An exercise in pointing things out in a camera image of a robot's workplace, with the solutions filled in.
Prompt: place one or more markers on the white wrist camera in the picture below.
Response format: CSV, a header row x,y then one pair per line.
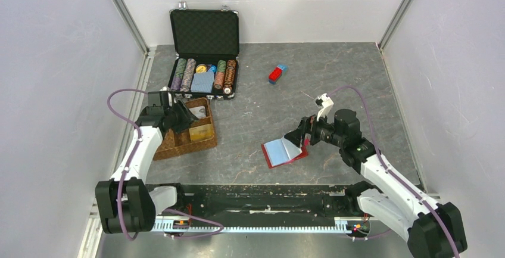
x,y
325,104
166,99

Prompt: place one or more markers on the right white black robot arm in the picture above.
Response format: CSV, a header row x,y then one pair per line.
x,y
429,228

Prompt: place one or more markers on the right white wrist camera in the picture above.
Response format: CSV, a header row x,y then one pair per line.
x,y
325,104

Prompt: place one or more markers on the black poker chip case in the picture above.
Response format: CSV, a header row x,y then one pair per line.
x,y
207,36

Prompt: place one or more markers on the yellow dealer button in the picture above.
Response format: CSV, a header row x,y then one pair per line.
x,y
201,68

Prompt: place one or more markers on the white toothed cable rail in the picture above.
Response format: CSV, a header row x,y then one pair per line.
x,y
166,225

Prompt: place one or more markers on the green red chip stack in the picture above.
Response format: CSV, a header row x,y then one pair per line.
x,y
220,74

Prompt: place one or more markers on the brown orange chip stack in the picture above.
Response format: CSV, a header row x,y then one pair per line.
x,y
229,77

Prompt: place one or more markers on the grey card in basket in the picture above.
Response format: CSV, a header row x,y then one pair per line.
x,y
200,111

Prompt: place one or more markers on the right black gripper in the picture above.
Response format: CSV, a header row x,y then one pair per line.
x,y
309,124

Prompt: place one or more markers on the grey purple chip stack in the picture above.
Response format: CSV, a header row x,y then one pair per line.
x,y
188,75

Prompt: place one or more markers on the blue playing card deck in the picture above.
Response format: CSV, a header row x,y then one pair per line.
x,y
202,82

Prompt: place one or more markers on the red leather card holder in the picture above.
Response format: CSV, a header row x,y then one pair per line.
x,y
281,151

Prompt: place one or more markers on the red blue toy brick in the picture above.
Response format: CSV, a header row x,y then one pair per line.
x,y
277,73

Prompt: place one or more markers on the green purple chip stack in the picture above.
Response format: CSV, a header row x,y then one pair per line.
x,y
178,74

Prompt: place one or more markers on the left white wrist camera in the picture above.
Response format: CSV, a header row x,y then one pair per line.
x,y
166,99

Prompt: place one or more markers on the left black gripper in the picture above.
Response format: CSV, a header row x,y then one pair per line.
x,y
187,117

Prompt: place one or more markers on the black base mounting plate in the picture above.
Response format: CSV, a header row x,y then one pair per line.
x,y
266,205

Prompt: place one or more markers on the brown woven divided basket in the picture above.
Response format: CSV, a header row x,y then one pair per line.
x,y
177,144

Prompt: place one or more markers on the orange VIP card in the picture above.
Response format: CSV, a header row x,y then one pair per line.
x,y
201,133

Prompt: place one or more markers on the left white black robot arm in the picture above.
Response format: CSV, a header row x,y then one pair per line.
x,y
125,204

